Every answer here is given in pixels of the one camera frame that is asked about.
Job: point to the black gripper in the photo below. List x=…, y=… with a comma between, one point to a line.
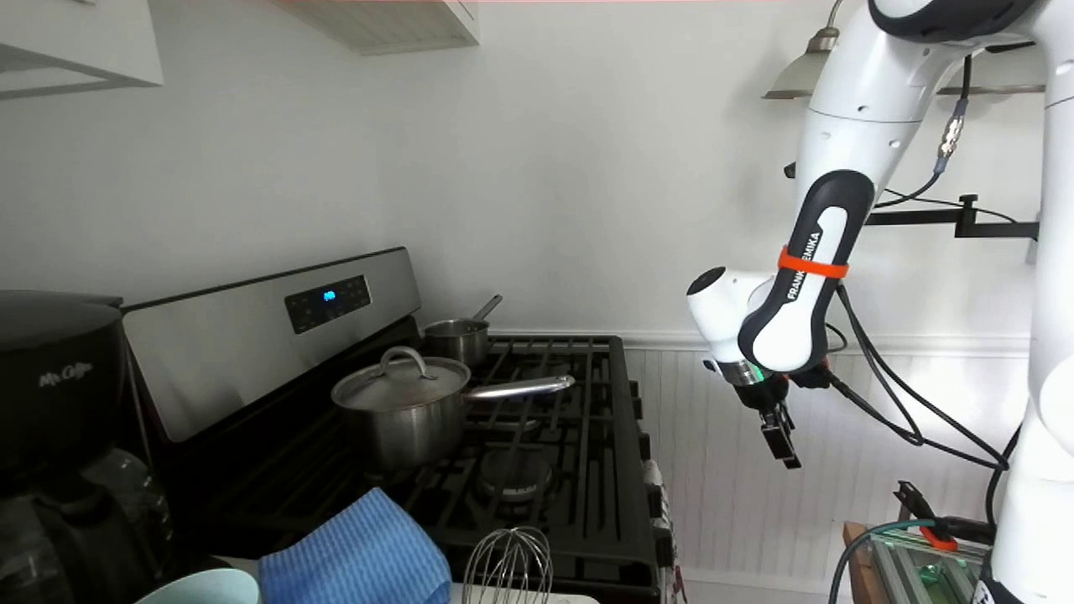
x=758, y=394

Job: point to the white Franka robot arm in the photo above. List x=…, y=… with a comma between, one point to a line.
x=860, y=122

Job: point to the blue cloth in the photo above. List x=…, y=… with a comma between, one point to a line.
x=353, y=555

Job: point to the black stainless oven range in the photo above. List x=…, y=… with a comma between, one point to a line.
x=221, y=346

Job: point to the black clamp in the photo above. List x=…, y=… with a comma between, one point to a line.
x=923, y=509

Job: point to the green circuit board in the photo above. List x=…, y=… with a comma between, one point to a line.
x=928, y=565

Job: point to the white tray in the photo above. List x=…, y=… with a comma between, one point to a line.
x=566, y=595

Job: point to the small steel saucepan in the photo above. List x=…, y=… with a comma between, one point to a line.
x=456, y=341

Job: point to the white glass lamp shade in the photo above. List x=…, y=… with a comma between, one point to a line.
x=795, y=75
x=994, y=75

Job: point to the large steel pot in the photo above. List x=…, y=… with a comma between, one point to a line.
x=408, y=429

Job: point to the steel pot lid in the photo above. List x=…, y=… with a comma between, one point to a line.
x=397, y=382

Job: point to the pale green bowl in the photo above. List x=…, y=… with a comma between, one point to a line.
x=206, y=588

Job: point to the black coffee maker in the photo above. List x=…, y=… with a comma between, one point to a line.
x=56, y=424

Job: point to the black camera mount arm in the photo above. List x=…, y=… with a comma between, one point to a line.
x=961, y=218

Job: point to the beige wall cabinet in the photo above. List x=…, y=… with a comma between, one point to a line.
x=389, y=22

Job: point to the white wall cabinet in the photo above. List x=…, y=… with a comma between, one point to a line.
x=78, y=39

